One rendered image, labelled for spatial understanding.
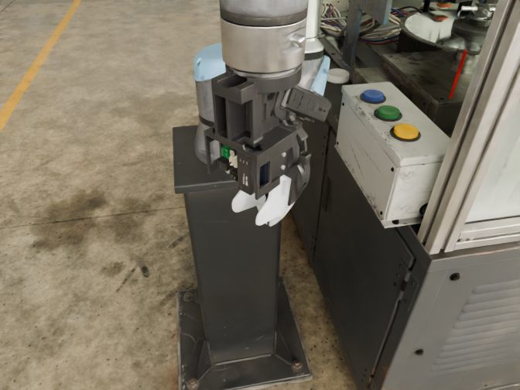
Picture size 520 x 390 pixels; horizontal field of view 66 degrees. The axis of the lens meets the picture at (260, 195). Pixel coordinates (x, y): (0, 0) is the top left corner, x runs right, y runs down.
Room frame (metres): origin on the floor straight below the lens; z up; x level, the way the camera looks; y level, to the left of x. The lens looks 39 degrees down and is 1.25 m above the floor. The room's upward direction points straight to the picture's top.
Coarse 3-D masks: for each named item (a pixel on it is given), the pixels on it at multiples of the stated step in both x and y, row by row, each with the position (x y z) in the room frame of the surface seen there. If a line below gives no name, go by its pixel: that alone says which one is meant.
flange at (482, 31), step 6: (456, 24) 1.00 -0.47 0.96; (462, 24) 1.00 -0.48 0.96; (468, 24) 0.99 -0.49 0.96; (474, 24) 0.98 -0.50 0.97; (480, 24) 0.98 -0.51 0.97; (486, 24) 0.98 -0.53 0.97; (456, 30) 0.98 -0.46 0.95; (462, 30) 0.97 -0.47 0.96; (468, 30) 0.96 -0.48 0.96; (474, 30) 0.96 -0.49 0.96; (480, 30) 0.95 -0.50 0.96; (486, 30) 0.95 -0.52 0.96
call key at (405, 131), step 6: (396, 126) 0.61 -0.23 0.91; (402, 126) 0.61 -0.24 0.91; (408, 126) 0.61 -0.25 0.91; (414, 126) 0.61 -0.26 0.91; (396, 132) 0.59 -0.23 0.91; (402, 132) 0.59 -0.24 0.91; (408, 132) 0.59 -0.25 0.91; (414, 132) 0.59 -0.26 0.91; (402, 138) 0.58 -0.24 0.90; (408, 138) 0.58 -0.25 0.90; (414, 138) 0.58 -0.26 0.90
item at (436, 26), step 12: (432, 12) 1.14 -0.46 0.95; (444, 12) 1.14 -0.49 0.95; (456, 12) 1.14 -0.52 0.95; (408, 24) 1.04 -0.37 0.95; (420, 24) 1.04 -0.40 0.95; (432, 24) 1.04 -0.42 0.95; (444, 24) 1.04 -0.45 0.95; (420, 36) 0.94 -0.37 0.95; (432, 36) 0.94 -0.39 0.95; (444, 36) 0.94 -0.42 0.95; (456, 36) 0.94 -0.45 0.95; (468, 36) 0.94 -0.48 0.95; (480, 36) 0.94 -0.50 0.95; (468, 48) 0.87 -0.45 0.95; (480, 48) 0.87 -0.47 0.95
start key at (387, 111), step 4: (380, 108) 0.67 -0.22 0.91; (384, 108) 0.67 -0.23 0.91; (388, 108) 0.67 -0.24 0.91; (392, 108) 0.67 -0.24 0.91; (396, 108) 0.67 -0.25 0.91; (380, 112) 0.66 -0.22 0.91; (384, 112) 0.66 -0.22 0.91; (388, 112) 0.66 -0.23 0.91; (392, 112) 0.66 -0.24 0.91; (396, 112) 0.66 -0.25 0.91; (384, 116) 0.65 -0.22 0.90; (388, 116) 0.65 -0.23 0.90; (392, 116) 0.65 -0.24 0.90; (396, 116) 0.65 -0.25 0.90
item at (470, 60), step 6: (456, 54) 1.00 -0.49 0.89; (462, 54) 0.98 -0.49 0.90; (468, 54) 0.97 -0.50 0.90; (456, 60) 0.99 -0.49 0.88; (468, 60) 0.97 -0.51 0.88; (474, 60) 0.97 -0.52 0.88; (456, 66) 0.99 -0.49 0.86; (462, 66) 0.97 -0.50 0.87; (468, 66) 0.97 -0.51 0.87; (474, 66) 0.97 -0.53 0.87; (456, 72) 0.98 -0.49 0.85; (462, 72) 0.97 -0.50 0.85; (468, 72) 0.97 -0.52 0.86
